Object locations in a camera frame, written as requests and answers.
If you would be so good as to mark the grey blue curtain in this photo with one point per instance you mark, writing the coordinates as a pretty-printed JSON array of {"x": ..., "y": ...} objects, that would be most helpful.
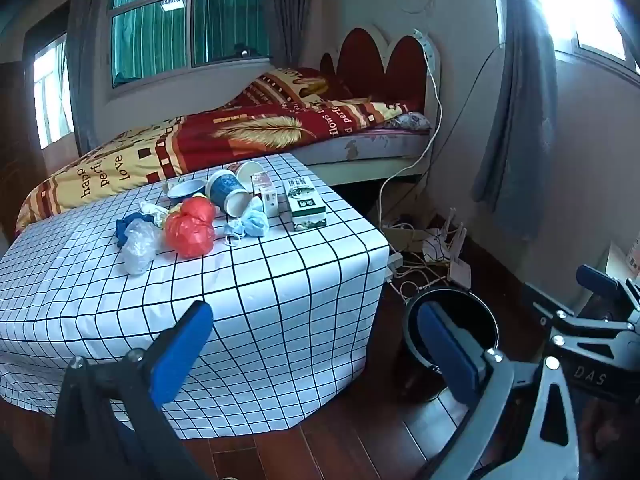
[{"x": 525, "y": 135}]

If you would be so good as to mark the red scalloped headboard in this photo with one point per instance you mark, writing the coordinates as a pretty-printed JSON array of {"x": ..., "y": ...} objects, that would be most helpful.
[{"x": 405, "y": 70}]

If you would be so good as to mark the cardboard box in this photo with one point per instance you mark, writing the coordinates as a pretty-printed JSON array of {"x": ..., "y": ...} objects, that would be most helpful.
[{"x": 407, "y": 237}]

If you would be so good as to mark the large window with green curtain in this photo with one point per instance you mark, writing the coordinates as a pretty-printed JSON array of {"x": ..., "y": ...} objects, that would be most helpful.
[{"x": 190, "y": 20}]

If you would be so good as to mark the floral pillow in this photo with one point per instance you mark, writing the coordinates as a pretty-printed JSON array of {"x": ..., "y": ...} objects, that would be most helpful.
[{"x": 410, "y": 120}]

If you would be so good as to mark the wooden wardrobe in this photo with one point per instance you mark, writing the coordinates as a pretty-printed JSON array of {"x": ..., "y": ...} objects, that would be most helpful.
[{"x": 20, "y": 160}]

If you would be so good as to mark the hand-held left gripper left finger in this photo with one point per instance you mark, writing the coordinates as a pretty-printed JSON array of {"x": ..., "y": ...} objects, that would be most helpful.
[{"x": 182, "y": 355}]

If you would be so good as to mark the bright side window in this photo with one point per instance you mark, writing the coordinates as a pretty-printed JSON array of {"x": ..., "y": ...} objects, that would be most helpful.
[{"x": 595, "y": 25}]

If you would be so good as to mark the white power strip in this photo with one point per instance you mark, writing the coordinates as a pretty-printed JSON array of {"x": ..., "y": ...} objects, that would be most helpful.
[{"x": 394, "y": 266}]

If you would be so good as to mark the white checkered tablecloth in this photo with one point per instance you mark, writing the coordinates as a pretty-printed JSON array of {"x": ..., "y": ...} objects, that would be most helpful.
[{"x": 250, "y": 285}]

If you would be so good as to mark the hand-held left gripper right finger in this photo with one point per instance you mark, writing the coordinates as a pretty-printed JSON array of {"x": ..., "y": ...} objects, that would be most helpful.
[{"x": 447, "y": 355}]

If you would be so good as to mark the blue face mask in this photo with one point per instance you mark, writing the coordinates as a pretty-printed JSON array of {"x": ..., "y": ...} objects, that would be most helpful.
[{"x": 252, "y": 222}]

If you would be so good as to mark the blue cloth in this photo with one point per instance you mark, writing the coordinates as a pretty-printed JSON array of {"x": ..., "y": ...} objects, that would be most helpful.
[{"x": 127, "y": 225}]

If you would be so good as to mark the clear plastic bag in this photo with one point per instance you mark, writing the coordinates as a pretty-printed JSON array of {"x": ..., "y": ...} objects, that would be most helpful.
[{"x": 140, "y": 247}]

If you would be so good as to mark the bed mattress and frame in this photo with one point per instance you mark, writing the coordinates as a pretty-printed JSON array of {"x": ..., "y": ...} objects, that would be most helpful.
[{"x": 370, "y": 152}]

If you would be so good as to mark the white paper cup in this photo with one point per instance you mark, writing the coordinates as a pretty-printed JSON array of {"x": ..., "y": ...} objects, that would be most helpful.
[{"x": 250, "y": 172}]

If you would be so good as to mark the red and white carton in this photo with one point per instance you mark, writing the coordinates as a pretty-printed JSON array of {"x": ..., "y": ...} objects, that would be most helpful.
[{"x": 267, "y": 197}]

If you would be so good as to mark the blue paper bowl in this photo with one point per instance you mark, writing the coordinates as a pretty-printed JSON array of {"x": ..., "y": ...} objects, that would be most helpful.
[{"x": 187, "y": 194}]

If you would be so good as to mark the white router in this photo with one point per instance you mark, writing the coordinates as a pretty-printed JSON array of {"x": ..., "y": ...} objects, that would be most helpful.
[{"x": 459, "y": 272}]

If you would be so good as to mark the green and white box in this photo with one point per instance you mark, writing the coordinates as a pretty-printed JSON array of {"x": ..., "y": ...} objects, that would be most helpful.
[{"x": 305, "y": 205}]

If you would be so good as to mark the red and yellow printed blanket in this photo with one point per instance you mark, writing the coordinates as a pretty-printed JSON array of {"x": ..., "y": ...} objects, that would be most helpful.
[{"x": 200, "y": 135}]

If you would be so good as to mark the red plastic bag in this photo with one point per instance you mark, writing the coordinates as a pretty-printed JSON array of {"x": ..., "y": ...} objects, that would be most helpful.
[{"x": 190, "y": 232}]

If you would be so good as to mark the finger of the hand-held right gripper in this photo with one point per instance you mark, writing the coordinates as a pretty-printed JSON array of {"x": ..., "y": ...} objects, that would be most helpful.
[
  {"x": 575, "y": 320},
  {"x": 595, "y": 279}
]

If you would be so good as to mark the dark object on windowsill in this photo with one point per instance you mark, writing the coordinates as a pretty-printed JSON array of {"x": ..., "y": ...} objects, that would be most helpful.
[{"x": 244, "y": 51}]

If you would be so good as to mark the small bright window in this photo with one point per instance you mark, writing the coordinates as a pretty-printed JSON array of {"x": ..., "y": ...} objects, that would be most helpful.
[{"x": 52, "y": 90}]

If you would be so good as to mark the cream cloth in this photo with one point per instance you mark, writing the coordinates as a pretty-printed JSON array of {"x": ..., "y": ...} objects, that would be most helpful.
[{"x": 155, "y": 211}]

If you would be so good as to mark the black trash bin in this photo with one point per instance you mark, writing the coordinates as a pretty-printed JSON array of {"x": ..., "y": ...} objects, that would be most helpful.
[{"x": 475, "y": 315}]

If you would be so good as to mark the beige carton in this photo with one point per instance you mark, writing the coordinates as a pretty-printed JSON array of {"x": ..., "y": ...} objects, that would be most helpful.
[{"x": 625, "y": 262}]

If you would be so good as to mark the blue paper cup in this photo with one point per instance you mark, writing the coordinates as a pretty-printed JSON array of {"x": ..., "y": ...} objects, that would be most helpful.
[{"x": 222, "y": 187}]

